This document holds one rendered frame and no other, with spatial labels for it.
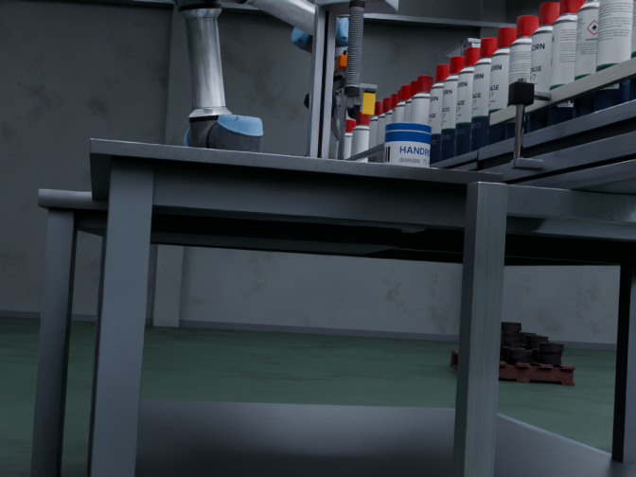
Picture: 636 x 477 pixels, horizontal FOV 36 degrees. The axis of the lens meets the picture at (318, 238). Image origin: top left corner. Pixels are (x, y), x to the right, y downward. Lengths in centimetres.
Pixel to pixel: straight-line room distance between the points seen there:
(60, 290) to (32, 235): 1012
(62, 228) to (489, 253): 133
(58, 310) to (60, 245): 15
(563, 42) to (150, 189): 61
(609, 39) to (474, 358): 43
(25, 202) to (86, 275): 117
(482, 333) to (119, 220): 52
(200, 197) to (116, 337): 23
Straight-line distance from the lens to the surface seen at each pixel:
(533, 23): 159
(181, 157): 136
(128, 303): 138
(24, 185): 1253
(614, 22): 131
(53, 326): 235
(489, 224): 123
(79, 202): 232
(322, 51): 232
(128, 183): 139
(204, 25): 266
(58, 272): 235
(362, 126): 246
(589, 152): 124
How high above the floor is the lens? 66
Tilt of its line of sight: 2 degrees up
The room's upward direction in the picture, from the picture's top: 3 degrees clockwise
